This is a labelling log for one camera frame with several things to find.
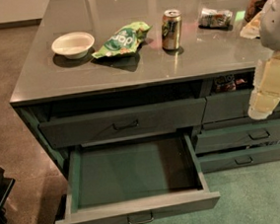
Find small white snack packet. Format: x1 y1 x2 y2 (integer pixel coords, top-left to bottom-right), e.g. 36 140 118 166
197 8 233 29

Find gold soda can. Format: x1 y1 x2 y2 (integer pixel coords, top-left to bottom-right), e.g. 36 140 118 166
161 9 182 50

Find green rice chip bag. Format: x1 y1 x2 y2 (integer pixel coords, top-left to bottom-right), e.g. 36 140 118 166
92 22 152 59

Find open middle left drawer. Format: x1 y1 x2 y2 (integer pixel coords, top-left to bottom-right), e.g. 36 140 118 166
55 133 221 224

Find top left drawer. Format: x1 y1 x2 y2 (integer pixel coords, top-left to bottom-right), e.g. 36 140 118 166
38 98 206 149

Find middle right drawer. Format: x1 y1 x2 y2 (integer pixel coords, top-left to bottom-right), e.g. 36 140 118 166
195 119 280 154

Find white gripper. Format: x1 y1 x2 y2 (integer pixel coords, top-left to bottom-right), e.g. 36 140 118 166
247 0 280 120

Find top right drawer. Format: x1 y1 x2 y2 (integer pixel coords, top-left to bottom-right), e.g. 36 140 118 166
202 89 280 123

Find snack bags in right drawer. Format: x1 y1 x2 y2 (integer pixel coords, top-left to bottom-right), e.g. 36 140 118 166
212 73 253 93

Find white paper bowl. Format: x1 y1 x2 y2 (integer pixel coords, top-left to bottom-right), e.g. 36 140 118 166
51 32 95 59

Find dark green drawer cabinet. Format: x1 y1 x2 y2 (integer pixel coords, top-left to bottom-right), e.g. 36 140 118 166
0 0 280 224

